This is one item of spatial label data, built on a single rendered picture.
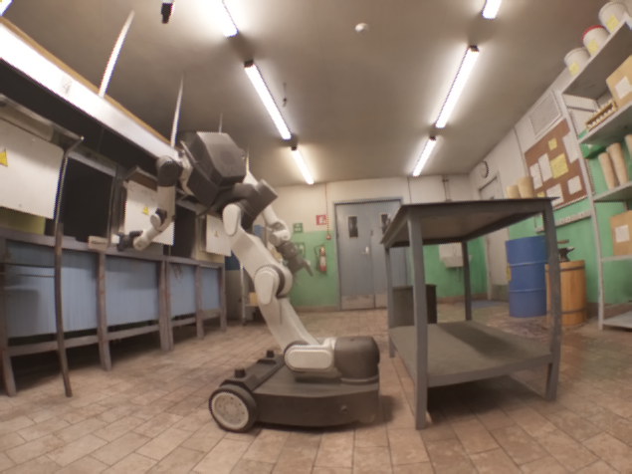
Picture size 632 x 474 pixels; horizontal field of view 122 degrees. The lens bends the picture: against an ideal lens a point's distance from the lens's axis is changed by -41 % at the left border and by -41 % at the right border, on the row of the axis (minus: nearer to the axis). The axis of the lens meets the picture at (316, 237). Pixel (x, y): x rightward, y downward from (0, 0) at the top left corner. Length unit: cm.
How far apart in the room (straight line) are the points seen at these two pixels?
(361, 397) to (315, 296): 456
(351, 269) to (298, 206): 161
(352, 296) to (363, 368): 442
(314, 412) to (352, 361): 26
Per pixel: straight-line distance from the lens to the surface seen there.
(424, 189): 596
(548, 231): 132
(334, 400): 115
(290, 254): 151
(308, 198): 586
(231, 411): 125
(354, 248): 562
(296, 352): 123
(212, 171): 141
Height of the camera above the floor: 60
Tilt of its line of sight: 8 degrees up
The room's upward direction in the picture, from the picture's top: 3 degrees counter-clockwise
